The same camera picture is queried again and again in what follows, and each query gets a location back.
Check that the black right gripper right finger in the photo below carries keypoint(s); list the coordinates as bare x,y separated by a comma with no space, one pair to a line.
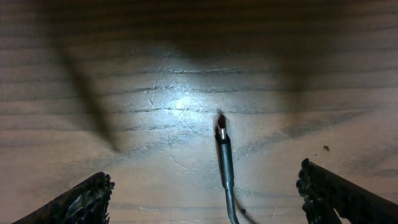
328,198

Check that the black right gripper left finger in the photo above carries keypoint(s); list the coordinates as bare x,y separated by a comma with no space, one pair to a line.
86,202

